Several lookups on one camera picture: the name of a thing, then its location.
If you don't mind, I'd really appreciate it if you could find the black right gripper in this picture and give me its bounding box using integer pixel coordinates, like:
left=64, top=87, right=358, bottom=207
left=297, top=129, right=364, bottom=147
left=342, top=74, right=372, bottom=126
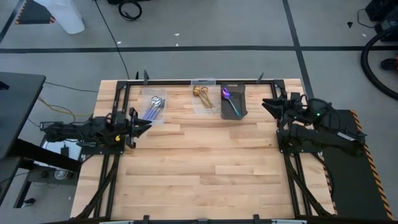
left=262, top=92, right=312, bottom=125

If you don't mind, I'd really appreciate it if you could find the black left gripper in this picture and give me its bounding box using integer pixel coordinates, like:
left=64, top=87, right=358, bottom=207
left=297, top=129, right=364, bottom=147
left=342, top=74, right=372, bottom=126
left=112, top=107, right=152, bottom=149

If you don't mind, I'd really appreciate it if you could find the large clear plastic bin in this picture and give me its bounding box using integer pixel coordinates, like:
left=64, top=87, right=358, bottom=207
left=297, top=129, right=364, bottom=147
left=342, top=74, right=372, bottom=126
left=141, top=87, right=168, bottom=125

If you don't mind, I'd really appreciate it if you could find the grey plastic bin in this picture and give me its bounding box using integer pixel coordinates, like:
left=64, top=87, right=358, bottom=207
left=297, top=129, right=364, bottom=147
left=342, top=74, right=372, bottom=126
left=220, top=82, right=248, bottom=120

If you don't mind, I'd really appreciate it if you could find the small clear plastic bin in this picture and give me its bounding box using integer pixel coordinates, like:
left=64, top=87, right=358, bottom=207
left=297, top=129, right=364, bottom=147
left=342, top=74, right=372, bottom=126
left=190, top=77, right=218, bottom=114

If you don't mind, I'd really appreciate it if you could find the white paper sheet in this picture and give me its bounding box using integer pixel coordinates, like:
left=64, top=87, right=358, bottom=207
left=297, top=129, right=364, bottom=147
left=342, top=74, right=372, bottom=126
left=42, top=141, right=83, bottom=169

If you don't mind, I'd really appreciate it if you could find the round metal disc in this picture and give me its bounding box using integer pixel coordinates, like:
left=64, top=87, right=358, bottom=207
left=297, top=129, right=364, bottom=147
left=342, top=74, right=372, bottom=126
left=53, top=169, right=75, bottom=181

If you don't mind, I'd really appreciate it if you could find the black power brick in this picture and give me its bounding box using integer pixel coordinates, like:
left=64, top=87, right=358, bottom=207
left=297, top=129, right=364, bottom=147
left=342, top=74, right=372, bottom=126
left=39, top=121, right=65, bottom=130

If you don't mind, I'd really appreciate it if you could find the large black hazard-striped mat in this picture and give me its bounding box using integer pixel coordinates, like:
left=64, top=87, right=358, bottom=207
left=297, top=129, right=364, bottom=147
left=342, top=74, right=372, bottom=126
left=312, top=108, right=395, bottom=221

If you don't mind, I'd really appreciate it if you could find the black orange device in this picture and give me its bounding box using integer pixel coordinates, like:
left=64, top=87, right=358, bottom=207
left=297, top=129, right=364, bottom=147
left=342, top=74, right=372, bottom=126
left=381, top=55, right=398, bottom=71

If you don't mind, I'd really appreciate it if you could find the black desk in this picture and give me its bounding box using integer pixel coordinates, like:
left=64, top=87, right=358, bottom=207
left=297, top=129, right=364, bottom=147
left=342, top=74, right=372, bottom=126
left=0, top=72, right=82, bottom=208

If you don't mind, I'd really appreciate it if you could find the white plastic bucket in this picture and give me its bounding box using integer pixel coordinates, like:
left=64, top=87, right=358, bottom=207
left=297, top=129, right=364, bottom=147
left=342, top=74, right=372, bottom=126
left=33, top=0, right=85, bottom=35

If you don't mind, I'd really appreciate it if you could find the black equipment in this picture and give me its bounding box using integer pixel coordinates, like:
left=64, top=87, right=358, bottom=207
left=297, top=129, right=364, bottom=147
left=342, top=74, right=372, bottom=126
left=365, top=0, right=398, bottom=43

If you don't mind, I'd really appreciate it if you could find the small black hazard-striped mat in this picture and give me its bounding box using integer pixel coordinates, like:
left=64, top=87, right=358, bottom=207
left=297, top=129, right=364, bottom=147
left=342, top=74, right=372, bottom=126
left=14, top=0, right=57, bottom=25

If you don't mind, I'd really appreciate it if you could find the black aluminium table frame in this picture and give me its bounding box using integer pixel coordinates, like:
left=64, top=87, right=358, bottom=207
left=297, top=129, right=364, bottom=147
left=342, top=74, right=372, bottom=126
left=74, top=79, right=335, bottom=224

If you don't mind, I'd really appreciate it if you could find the yellow floor cable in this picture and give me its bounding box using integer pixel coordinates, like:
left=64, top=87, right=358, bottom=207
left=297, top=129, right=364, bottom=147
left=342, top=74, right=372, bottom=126
left=37, top=96, right=94, bottom=118

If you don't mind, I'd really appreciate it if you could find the long black floor cable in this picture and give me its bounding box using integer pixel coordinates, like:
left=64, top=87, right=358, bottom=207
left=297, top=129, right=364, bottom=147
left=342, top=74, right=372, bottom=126
left=94, top=0, right=131, bottom=80

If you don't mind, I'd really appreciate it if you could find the thick black hose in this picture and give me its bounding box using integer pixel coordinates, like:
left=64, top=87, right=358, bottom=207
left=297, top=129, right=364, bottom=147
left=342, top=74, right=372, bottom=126
left=360, top=26, right=398, bottom=101

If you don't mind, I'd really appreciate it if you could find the black cable coil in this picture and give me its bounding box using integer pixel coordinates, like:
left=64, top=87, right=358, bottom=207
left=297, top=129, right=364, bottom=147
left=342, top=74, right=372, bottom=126
left=117, top=0, right=143, bottom=22

